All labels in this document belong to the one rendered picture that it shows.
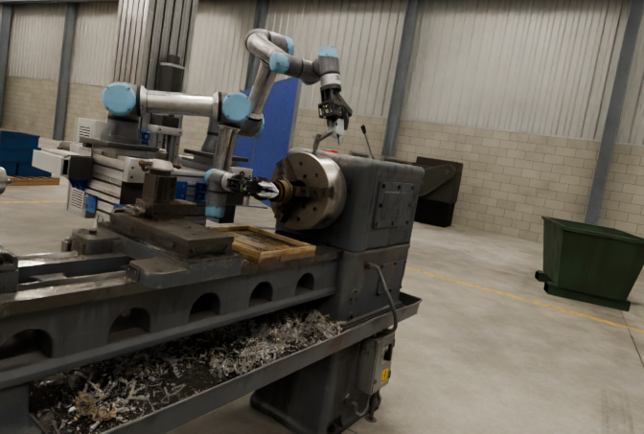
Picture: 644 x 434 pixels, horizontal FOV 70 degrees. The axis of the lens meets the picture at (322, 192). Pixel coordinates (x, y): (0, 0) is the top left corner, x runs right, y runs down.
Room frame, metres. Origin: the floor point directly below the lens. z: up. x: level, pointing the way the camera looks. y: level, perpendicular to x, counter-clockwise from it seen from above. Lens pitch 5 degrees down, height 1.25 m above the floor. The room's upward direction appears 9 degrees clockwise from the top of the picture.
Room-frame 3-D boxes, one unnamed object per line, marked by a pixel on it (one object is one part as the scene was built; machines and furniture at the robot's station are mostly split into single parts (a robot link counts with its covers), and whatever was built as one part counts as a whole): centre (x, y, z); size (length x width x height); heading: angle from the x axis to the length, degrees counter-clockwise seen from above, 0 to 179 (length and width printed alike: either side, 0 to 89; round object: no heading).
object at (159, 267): (1.31, 0.47, 0.90); 0.47 x 0.30 x 0.06; 55
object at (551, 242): (5.65, -3.38, 0.43); 1.34 x 0.94 x 0.85; 164
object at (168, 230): (1.35, 0.45, 0.95); 0.43 x 0.17 x 0.05; 55
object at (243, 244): (1.65, 0.22, 0.89); 0.36 x 0.30 x 0.04; 55
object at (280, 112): (8.59, 1.37, 1.18); 4.12 x 0.80 x 2.35; 23
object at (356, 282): (2.20, -0.15, 0.43); 0.60 x 0.48 x 0.86; 145
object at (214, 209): (1.85, 0.42, 0.98); 0.11 x 0.08 x 0.11; 17
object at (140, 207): (1.41, 0.48, 0.99); 0.20 x 0.10 x 0.05; 145
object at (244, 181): (1.73, 0.29, 1.08); 0.12 x 0.09 x 0.08; 54
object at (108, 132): (1.84, 0.83, 1.21); 0.15 x 0.15 x 0.10
